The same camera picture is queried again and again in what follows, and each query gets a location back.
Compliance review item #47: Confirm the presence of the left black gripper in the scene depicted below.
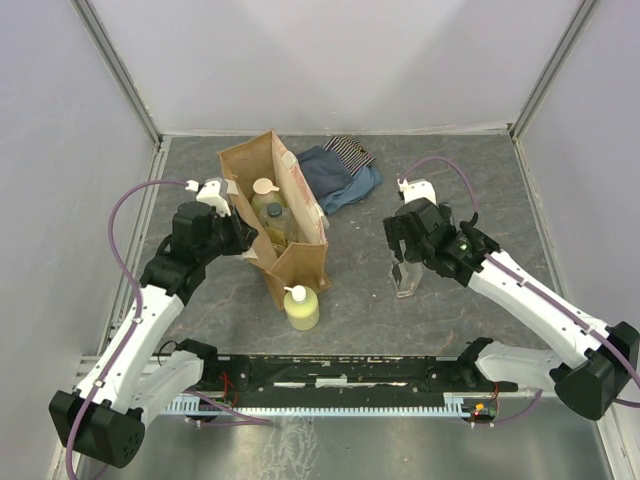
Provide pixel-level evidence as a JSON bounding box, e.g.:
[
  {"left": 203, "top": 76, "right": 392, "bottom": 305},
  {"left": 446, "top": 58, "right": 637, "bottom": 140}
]
[{"left": 198, "top": 204, "right": 260, "bottom": 264}]

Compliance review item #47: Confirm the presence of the clear bottle black label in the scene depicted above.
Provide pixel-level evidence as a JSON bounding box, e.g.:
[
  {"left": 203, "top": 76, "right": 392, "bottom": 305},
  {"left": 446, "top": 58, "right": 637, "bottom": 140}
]
[{"left": 390, "top": 260, "right": 423, "bottom": 298}]

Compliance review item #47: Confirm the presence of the green bottle with pump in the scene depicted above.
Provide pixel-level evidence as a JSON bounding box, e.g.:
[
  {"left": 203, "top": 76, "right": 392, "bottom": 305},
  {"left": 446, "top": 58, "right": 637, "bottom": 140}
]
[{"left": 251, "top": 177, "right": 287, "bottom": 218}]

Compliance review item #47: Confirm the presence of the clear bottle yellow label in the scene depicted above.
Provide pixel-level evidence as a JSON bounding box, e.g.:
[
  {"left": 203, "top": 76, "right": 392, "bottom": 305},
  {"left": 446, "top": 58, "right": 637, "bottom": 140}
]
[{"left": 259, "top": 202, "right": 297, "bottom": 248}]

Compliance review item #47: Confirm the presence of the brown canvas bag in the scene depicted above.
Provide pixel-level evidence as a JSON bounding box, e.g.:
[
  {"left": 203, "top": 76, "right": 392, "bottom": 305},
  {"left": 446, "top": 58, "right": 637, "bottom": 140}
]
[{"left": 219, "top": 130, "right": 331, "bottom": 309}]

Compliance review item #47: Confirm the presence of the yellow bottle white cap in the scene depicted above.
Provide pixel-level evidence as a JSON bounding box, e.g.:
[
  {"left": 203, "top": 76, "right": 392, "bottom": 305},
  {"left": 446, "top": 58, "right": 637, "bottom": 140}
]
[{"left": 284, "top": 285, "right": 320, "bottom": 331}]

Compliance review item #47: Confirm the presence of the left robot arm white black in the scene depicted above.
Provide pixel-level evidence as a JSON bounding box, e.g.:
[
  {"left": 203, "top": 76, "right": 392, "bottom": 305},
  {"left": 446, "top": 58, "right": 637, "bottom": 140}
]
[{"left": 48, "top": 201, "right": 258, "bottom": 468}]

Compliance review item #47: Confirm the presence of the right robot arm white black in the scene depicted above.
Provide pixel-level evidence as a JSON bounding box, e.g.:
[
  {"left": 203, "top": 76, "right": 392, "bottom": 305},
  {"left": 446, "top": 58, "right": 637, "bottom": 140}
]
[{"left": 383, "top": 198, "right": 639, "bottom": 420}]

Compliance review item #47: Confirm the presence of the light blue folded cloth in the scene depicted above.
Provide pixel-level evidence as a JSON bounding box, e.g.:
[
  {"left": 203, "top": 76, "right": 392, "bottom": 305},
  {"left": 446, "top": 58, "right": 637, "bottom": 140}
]
[{"left": 319, "top": 166, "right": 382, "bottom": 215}]

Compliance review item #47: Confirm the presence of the striped folded cloth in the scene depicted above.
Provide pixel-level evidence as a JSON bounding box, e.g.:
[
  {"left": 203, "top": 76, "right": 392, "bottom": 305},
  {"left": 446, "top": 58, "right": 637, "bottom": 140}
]
[{"left": 323, "top": 136, "right": 375, "bottom": 176}]

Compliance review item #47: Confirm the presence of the dark blue folded cloth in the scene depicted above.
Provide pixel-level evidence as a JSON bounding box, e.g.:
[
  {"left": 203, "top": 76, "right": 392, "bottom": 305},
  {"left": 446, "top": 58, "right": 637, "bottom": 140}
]
[{"left": 297, "top": 145, "right": 353, "bottom": 202}]

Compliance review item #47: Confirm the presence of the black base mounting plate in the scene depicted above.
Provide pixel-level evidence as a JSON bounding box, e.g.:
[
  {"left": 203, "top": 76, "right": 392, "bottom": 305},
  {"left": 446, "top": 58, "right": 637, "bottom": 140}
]
[{"left": 195, "top": 354, "right": 517, "bottom": 409}]

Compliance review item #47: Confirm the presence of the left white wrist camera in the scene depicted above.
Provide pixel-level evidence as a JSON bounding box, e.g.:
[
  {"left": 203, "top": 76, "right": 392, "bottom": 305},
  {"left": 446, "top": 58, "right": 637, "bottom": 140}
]
[{"left": 185, "top": 177, "right": 238, "bottom": 217}]

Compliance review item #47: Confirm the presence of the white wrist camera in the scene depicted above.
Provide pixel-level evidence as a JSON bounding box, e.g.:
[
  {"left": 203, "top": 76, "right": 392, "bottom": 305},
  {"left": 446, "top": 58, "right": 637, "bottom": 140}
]
[
  {"left": 185, "top": 177, "right": 238, "bottom": 217},
  {"left": 397, "top": 179, "right": 437, "bottom": 204}
]

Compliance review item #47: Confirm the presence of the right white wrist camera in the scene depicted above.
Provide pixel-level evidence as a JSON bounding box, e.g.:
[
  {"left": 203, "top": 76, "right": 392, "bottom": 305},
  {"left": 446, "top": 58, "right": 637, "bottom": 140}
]
[{"left": 397, "top": 179, "right": 437, "bottom": 204}]

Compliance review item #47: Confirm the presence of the white slotted cable duct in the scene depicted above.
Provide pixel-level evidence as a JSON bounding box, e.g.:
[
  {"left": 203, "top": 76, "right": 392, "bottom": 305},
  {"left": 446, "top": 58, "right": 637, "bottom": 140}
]
[{"left": 149, "top": 394, "right": 496, "bottom": 417}]

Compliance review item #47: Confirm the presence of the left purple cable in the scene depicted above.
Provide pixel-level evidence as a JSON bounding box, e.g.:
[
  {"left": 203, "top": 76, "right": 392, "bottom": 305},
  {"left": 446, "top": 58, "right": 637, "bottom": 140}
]
[{"left": 63, "top": 179, "right": 274, "bottom": 480}]

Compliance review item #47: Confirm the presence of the purple cable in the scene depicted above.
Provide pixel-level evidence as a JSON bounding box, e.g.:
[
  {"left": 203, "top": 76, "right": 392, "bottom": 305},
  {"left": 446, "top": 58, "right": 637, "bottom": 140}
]
[
  {"left": 399, "top": 156, "right": 640, "bottom": 429},
  {"left": 63, "top": 179, "right": 274, "bottom": 480}
]

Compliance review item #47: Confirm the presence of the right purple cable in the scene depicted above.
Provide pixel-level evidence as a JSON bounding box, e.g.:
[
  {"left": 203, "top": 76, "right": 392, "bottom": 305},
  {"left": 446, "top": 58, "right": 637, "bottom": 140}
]
[{"left": 399, "top": 156, "right": 640, "bottom": 429}]

